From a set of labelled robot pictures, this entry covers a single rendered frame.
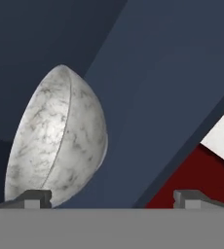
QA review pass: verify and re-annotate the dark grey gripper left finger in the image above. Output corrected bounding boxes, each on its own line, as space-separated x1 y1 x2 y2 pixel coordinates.
0 189 53 210

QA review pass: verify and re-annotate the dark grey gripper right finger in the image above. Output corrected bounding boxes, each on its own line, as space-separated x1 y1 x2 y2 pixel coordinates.
172 190 224 210

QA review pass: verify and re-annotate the white marbled bowl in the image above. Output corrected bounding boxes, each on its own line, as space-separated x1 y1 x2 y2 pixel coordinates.
4 63 109 208

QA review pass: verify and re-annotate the dark blue cupboard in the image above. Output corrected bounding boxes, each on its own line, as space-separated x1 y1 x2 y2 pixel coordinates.
0 0 224 209

